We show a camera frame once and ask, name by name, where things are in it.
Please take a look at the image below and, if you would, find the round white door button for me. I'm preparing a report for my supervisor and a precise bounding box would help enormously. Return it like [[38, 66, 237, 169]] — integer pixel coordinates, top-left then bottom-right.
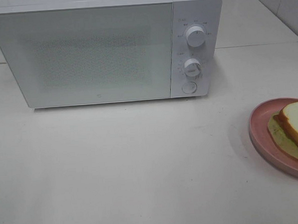
[[182, 82, 197, 94]]

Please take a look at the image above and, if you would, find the white microwave door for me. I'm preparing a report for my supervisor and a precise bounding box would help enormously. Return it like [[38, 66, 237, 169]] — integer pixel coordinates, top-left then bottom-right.
[[0, 3, 172, 108]]

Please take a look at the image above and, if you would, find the pink round plate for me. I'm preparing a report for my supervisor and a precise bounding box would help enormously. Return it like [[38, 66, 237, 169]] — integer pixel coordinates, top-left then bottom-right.
[[249, 97, 298, 178]]

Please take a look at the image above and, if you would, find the white bread sandwich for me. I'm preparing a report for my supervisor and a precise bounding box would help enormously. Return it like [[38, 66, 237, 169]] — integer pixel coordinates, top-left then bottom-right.
[[267, 102, 298, 162]]

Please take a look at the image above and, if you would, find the lower white timer knob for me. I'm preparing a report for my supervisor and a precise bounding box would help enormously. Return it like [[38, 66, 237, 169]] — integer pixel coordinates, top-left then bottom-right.
[[183, 58, 202, 77]]

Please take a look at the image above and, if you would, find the upper white power knob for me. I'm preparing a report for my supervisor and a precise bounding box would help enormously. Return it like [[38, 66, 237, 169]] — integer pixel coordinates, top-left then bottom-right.
[[186, 25, 207, 48]]

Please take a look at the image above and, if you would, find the white microwave oven body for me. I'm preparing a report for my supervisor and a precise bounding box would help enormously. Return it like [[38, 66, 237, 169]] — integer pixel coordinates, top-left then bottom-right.
[[0, 0, 222, 105]]

